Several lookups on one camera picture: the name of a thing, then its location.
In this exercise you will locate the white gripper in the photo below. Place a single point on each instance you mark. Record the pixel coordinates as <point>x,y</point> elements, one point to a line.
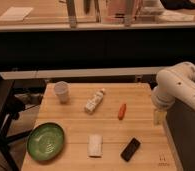
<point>161,100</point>

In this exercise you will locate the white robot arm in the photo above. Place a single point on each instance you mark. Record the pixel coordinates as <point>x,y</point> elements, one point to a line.
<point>174,82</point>

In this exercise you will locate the green ceramic plate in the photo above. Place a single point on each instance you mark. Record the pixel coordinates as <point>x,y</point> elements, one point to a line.
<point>45,142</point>

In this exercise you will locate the black rectangular box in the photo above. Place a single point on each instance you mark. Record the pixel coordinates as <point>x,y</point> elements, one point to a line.
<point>130,149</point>

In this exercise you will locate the white plastic bottle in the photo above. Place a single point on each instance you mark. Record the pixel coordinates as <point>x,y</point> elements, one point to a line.
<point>92,103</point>

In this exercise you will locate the white folded sponge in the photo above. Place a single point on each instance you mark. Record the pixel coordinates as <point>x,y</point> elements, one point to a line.
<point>95,145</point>

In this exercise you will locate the black office chair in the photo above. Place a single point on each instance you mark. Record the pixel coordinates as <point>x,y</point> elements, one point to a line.
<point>10,106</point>

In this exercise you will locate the white paper sheet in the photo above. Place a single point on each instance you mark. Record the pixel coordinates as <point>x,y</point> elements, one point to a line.
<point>15,13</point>

